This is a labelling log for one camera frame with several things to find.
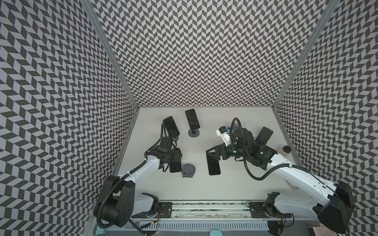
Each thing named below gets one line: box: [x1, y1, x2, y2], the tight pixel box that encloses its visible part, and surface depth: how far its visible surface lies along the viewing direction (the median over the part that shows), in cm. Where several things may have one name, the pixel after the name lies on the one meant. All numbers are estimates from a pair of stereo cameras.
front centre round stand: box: [181, 163, 196, 178], surface depth 84 cm
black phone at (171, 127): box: [162, 116, 180, 138], surface depth 96 cm
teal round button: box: [209, 229, 223, 236], surface depth 67 cm
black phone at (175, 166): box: [169, 161, 182, 173], surface depth 86 cm
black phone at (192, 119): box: [185, 108, 200, 131], surface depth 100 cm
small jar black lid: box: [282, 145, 292, 153], surface depth 87 cm
